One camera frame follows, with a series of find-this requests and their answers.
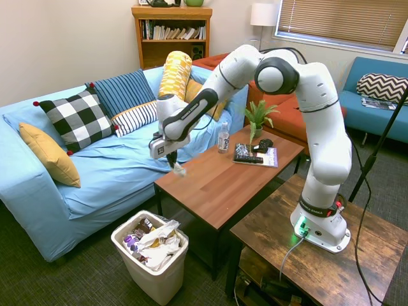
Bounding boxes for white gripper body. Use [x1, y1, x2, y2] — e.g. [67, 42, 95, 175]
[148, 136, 191, 160]

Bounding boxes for crumpled white paper trash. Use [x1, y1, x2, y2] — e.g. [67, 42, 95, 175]
[138, 219, 182, 272]

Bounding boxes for white plastic trash bin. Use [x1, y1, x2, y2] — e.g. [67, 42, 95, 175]
[110, 209, 190, 305]

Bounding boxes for white navy striped pillow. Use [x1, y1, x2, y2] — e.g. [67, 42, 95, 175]
[110, 99, 159, 139]

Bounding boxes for light blue covered sofa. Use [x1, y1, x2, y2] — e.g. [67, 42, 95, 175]
[0, 66, 250, 264]

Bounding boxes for clear plastic drink bottle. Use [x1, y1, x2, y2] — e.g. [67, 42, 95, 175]
[217, 121, 231, 155]

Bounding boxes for mustard yellow pillow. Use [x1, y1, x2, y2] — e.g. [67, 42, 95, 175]
[18, 122, 82, 189]
[184, 78, 229, 122]

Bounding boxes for brown candy wrapper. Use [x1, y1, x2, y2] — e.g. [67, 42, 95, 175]
[133, 217, 157, 235]

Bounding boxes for blue striped pillow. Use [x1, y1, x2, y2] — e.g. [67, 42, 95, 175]
[84, 68, 157, 120]

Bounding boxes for black TV remote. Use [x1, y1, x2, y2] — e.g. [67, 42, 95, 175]
[234, 154, 265, 166]

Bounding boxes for yellow white patterned bolster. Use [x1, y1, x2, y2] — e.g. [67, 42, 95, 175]
[157, 50, 194, 103]

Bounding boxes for green fern in pot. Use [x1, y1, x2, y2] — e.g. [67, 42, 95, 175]
[243, 99, 282, 146]

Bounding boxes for black white checkered pillow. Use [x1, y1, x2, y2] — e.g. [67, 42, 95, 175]
[32, 82, 120, 157]

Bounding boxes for black game controller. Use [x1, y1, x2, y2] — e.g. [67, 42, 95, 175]
[252, 138, 274, 154]

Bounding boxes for purple snack wrapper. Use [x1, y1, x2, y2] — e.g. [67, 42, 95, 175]
[122, 233, 142, 253]

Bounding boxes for Washington magazine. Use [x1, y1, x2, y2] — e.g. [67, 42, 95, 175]
[232, 142, 280, 168]

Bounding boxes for small black speaker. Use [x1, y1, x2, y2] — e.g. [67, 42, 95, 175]
[191, 44, 205, 62]

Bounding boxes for orange sofa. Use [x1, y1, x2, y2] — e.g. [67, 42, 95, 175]
[191, 53, 349, 157]

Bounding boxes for row of books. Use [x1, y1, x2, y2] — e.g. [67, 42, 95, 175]
[141, 18, 207, 41]

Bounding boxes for wooden bookshelf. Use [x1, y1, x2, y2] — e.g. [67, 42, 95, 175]
[131, 4, 214, 71]

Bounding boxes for black white shelf ornament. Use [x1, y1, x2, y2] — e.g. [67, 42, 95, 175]
[147, 0, 182, 8]

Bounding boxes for white shade floor lamp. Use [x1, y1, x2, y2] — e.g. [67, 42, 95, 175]
[249, 3, 280, 52]

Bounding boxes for rustic dark wood table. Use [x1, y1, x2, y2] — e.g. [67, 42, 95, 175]
[224, 173, 408, 306]

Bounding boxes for teal sofa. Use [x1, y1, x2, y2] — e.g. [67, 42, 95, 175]
[337, 56, 408, 145]

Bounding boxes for grey magazine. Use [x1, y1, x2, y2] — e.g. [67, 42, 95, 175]
[360, 96, 398, 111]

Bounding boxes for brown window blinds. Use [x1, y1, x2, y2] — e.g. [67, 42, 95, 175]
[275, 0, 408, 54]

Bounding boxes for black white chevron pillow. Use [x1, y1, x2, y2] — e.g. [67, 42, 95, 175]
[356, 72, 408, 106]

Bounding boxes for wooden coffee table black frame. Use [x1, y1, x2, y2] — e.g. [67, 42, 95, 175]
[153, 124, 306, 282]

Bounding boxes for grey base cable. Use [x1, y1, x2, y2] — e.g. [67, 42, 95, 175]
[278, 231, 307, 282]

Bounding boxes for black camera stand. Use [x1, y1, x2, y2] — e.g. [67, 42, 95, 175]
[347, 85, 408, 203]

